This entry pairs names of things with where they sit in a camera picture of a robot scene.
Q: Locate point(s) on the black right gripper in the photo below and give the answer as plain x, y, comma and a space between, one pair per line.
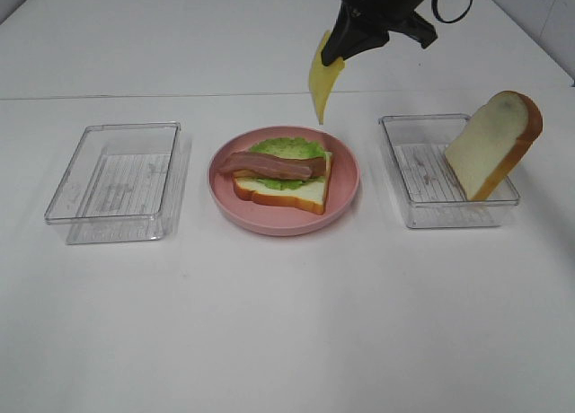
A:
349, 37

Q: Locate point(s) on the yellow cheese slice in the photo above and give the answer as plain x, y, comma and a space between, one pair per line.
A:
321, 78

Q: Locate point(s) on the green lettuce leaf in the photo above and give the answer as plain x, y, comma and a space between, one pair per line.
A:
289, 148

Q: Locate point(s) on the bacon strip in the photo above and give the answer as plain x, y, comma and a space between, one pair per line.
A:
251, 161
290, 169

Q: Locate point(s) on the bread slice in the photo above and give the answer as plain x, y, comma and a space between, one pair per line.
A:
493, 141
310, 197

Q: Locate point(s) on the right clear plastic tray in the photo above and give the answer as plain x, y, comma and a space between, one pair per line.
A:
428, 193

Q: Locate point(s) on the clear plastic tray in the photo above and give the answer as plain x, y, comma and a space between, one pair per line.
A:
428, 193
123, 183

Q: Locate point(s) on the pink round plate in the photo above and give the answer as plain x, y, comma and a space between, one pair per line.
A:
283, 220

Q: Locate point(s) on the left clear plastic tray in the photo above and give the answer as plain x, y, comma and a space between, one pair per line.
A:
123, 183

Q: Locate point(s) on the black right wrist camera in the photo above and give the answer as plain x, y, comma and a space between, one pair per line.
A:
417, 28

